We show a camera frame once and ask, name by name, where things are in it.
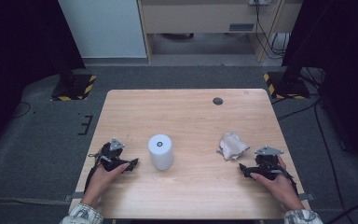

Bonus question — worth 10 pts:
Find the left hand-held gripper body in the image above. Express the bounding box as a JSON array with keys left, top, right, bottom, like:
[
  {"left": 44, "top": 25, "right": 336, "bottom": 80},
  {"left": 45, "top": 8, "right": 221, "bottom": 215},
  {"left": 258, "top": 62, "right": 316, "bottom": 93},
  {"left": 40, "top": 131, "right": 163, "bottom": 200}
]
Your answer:
[{"left": 88, "top": 137, "right": 131, "bottom": 172}]

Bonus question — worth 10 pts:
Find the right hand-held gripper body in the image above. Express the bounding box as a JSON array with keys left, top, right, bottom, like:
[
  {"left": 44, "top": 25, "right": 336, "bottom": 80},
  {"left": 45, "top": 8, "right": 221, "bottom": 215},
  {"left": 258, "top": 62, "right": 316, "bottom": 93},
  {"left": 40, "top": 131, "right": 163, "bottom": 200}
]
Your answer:
[{"left": 251, "top": 146, "right": 285, "bottom": 181}]

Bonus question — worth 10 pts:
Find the white cylindrical cup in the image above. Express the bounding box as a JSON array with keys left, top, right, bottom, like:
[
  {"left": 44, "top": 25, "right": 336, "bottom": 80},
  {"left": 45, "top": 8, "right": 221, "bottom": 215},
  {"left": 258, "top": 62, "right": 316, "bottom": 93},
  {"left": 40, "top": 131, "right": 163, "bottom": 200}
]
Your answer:
[{"left": 147, "top": 133, "right": 174, "bottom": 172}]

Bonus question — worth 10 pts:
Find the person's left hand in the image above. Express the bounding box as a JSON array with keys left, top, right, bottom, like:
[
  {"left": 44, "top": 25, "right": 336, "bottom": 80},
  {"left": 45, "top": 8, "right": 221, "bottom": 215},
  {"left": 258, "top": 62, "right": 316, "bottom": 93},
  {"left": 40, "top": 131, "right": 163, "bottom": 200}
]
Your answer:
[{"left": 80, "top": 162, "right": 131, "bottom": 209}]

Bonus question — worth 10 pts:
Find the person's right hand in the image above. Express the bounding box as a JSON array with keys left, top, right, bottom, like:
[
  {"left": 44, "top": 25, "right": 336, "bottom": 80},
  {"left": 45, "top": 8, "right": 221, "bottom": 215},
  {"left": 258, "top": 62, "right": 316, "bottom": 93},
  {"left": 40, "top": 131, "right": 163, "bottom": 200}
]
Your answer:
[{"left": 250, "top": 155, "right": 306, "bottom": 212}]

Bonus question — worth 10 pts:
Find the striped black stand base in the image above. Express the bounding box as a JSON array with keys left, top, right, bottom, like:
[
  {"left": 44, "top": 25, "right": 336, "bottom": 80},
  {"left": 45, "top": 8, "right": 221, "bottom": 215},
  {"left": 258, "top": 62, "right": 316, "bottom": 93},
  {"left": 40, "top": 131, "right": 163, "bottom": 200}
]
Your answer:
[
  {"left": 50, "top": 73, "right": 98, "bottom": 102},
  {"left": 262, "top": 71, "right": 311, "bottom": 101}
]

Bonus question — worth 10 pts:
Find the white cabinet panel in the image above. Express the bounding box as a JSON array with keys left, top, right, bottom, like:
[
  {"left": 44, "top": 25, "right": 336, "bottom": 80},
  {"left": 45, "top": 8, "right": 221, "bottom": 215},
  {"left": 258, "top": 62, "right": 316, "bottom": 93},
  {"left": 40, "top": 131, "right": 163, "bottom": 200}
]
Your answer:
[{"left": 58, "top": 0, "right": 148, "bottom": 60}]

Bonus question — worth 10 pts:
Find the black curtain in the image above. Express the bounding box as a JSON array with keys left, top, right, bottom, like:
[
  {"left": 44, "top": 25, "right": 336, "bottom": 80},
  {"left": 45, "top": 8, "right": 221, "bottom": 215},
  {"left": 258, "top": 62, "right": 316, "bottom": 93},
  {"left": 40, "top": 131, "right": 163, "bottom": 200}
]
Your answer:
[
  {"left": 0, "top": 0, "right": 87, "bottom": 153},
  {"left": 281, "top": 0, "right": 358, "bottom": 180}
]

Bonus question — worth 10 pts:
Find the light wooden desk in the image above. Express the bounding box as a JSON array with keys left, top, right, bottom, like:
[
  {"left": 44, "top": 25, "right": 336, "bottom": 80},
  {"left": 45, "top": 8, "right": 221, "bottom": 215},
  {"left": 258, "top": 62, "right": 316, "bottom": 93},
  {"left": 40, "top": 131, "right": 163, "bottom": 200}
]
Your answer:
[{"left": 136, "top": 0, "right": 304, "bottom": 65}]

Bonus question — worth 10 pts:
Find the white power strip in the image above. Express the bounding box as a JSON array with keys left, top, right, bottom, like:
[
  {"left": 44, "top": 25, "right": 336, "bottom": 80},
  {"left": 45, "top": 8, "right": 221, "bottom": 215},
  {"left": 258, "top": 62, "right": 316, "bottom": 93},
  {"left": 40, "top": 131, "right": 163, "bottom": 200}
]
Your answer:
[{"left": 248, "top": 0, "right": 273, "bottom": 7}]

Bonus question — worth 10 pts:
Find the black right gripper strap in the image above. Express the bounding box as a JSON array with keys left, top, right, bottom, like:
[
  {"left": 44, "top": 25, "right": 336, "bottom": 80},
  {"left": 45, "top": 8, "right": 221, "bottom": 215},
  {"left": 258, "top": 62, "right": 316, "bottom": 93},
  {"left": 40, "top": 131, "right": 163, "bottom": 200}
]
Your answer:
[{"left": 279, "top": 169, "right": 300, "bottom": 196}]

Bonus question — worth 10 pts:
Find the grey table bracket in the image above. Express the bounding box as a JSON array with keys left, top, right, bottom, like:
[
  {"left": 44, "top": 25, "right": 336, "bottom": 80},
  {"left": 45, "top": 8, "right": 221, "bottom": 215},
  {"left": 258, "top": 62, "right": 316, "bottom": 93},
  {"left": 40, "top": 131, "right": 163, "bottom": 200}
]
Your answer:
[
  {"left": 297, "top": 192, "right": 316, "bottom": 203},
  {"left": 63, "top": 191, "right": 87, "bottom": 203}
]

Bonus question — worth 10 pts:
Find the long black floor cable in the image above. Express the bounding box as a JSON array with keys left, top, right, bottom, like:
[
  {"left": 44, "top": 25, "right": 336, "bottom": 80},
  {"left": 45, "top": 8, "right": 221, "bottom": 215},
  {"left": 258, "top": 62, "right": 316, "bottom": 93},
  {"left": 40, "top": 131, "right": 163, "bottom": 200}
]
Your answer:
[{"left": 312, "top": 98, "right": 347, "bottom": 217}]

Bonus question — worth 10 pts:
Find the thick black floor cable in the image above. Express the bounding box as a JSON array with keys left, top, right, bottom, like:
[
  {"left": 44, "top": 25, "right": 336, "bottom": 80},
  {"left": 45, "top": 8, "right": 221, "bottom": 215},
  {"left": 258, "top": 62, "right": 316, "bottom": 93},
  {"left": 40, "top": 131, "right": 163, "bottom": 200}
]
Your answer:
[{"left": 324, "top": 203, "right": 358, "bottom": 224}]

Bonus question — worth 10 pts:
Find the thin looped black floor cable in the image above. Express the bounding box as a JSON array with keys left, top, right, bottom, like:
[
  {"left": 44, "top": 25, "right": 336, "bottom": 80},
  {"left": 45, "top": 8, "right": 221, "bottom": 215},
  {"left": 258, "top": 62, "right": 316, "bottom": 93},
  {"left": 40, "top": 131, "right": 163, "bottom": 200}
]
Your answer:
[{"left": 10, "top": 101, "right": 32, "bottom": 119}]

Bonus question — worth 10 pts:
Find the black hanging cable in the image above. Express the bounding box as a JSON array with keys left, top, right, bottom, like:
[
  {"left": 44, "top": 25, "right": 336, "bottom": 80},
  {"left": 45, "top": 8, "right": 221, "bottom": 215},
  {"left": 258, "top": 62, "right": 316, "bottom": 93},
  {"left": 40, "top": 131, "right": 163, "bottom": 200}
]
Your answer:
[{"left": 254, "top": 0, "right": 290, "bottom": 61}]

